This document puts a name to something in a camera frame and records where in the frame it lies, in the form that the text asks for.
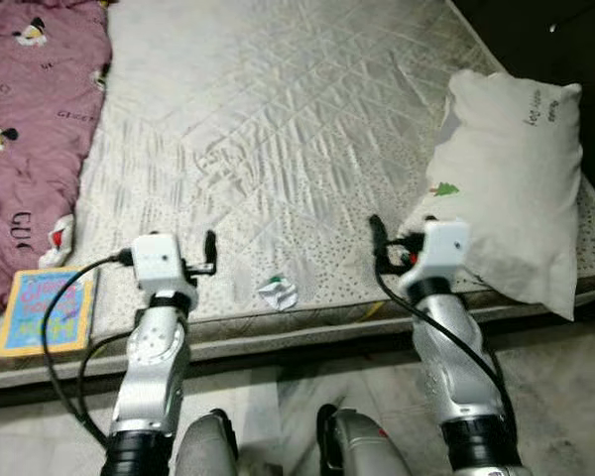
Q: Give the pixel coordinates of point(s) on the white paper scrap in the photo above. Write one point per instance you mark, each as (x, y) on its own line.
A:
(278, 294)

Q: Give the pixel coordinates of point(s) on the white pillow with green tree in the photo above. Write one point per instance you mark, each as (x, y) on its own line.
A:
(516, 198)

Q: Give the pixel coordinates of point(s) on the blue yellow-bordered children's book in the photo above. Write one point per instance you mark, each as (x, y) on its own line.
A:
(45, 312)

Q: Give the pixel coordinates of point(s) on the mauve cartoon print blanket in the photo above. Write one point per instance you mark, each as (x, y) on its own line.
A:
(30, 119)

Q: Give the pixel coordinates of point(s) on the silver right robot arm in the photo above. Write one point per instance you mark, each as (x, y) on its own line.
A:
(446, 367)

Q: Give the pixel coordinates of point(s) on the dark bed base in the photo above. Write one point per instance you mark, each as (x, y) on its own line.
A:
(278, 355)

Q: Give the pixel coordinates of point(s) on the grey quilted mattress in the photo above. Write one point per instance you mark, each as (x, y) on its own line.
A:
(278, 119)

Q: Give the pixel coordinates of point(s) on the grey robot left leg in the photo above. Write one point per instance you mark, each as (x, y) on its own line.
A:
(206, 446)

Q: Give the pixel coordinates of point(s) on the dark tufted headboard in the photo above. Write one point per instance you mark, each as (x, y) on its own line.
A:
(565, 40)

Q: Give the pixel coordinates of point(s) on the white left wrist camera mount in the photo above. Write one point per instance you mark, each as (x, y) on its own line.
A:
(159, 260)

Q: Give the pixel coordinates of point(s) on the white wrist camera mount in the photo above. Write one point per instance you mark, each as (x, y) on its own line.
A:
(159, 260)
(438, 250)

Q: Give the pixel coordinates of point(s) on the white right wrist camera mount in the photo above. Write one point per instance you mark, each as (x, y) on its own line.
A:
(438, 250)

